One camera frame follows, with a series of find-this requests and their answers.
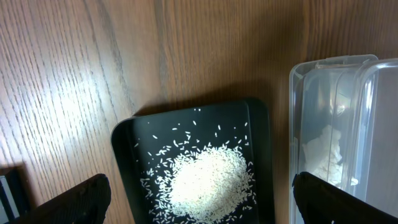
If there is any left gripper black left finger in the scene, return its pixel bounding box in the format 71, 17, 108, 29
12, 174, 111, 224

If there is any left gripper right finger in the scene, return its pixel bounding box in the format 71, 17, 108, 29
292, 172, 397, 224

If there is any white tissue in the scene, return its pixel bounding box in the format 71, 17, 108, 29
299, 124, 347, 188

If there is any pile of white rice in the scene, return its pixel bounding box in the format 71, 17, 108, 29
133, 108, 257, 224

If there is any clear plastic bin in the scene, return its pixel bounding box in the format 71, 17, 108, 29
289, 55, 397, 216

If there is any black plastic tray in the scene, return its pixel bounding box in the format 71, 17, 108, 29
111, 98, 275, 223

